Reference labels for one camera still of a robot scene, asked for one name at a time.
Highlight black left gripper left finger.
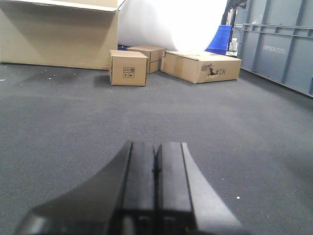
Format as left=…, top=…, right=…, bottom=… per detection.
left=15, top=141, right=156, bottom=235

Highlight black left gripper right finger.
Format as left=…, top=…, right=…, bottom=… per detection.
left=156, top=142, right=249, bottom=235

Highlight small cardboard box with symbols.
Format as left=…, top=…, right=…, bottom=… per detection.
left=109, top=50, right=148, bottom=87

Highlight flat cardboard box H3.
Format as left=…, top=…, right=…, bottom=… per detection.
left=161, top=50, right=242, bottom=84

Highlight small rear cardboard box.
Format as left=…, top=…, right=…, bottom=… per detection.
left=127, top=45, right=167, bottom=74

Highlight clear plastic bottle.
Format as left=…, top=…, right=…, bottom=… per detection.
left=228, top=38, right=238, bottom=56

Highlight blue stacked plastic bins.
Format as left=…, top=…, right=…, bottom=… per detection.
left=205, top=25, right=232, bottom=55

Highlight large open cardboard box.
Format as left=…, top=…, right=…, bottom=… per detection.
left=0, top=0, right=119, bottom=70

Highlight large white foam roll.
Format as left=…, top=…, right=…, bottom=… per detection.
left=118, top=0, right=227, bottom=51

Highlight large grey plastic crate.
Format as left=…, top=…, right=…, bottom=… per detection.
left=234, top=0, right=313, bottom=96

